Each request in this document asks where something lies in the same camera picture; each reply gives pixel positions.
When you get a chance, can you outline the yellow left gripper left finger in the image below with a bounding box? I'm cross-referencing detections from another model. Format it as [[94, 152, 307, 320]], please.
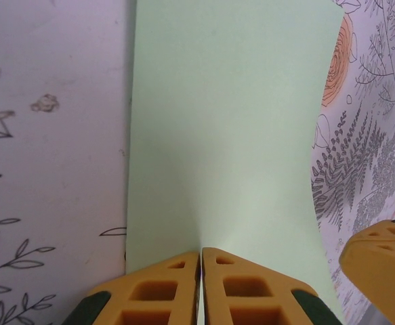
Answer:
[[61, 251, 200, 325]]

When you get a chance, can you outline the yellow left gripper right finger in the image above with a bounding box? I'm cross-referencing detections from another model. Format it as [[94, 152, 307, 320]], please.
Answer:
[[201, 246, 346, 325]]

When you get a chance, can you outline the light green paper sheet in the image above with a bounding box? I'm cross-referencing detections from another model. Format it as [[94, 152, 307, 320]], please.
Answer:
[[124, 0, 346, 325]]

